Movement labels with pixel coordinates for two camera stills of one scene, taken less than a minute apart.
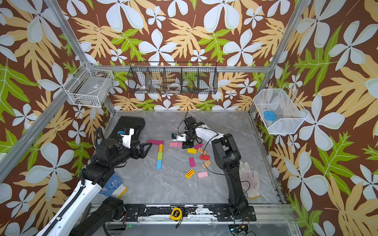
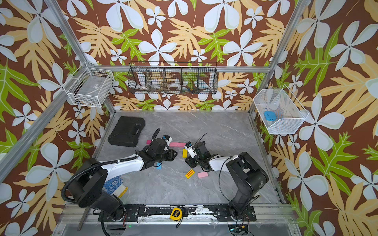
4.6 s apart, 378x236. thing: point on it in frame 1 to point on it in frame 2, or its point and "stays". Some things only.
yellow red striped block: x=190 y=173 stays
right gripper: x=185 y=144 to x=190 y=162
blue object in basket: x=270 y=115 stays
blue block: x=159 y=164 stays
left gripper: x=142 y=153 to x=172 y=156
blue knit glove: x=114 y=188 stays
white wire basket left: x=89 y=87 stays
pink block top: x=173 y=144 stays
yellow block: x=192 y=151 to x=184 y=153
